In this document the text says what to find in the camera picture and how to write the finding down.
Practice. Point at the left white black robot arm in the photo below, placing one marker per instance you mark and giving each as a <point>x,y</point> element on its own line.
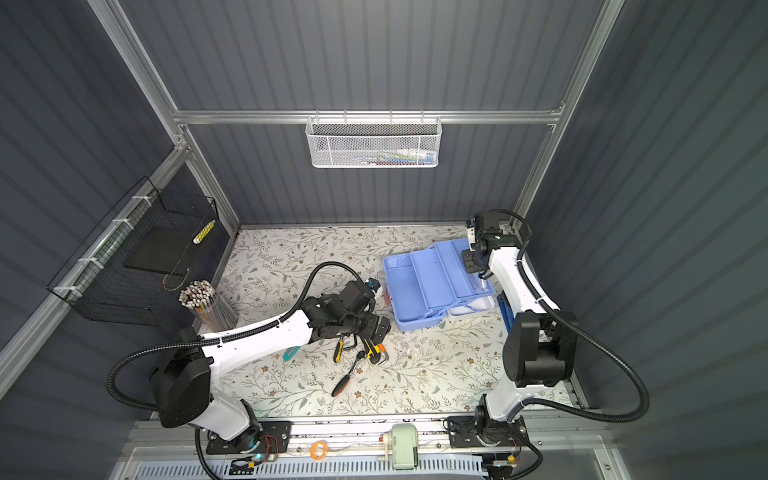
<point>185,377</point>

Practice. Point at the black handled screwdriver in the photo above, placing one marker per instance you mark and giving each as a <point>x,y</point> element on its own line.
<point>343,382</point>

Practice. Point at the yellow green marker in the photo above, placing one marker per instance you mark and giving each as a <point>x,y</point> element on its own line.
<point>204,231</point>

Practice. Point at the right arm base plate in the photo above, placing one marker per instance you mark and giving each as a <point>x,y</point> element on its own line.
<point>463,432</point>

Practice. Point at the black wire side basket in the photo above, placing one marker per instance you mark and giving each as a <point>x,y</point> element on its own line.
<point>133,270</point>

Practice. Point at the white blue tool box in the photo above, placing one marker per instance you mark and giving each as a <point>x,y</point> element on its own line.
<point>425,286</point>

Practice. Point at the yellow black utility knife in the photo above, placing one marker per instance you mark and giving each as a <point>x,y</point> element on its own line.
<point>376,353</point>

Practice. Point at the white wire wall basket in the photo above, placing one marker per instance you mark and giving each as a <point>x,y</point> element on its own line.
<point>374,142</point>

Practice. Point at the mint green device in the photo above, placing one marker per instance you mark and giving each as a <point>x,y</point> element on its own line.
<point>401,444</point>

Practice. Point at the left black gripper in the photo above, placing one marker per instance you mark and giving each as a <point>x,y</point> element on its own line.
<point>371,331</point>

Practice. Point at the yellow black pliers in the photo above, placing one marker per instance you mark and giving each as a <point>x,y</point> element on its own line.
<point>339,350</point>

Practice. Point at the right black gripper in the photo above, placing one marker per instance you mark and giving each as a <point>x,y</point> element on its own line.
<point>468,258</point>

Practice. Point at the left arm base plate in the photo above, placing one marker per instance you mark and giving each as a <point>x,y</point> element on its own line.
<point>269,438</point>

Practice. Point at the teal utility knife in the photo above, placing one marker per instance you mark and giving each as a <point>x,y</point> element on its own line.
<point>290,353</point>

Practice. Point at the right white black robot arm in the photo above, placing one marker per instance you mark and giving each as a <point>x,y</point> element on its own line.
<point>540,347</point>

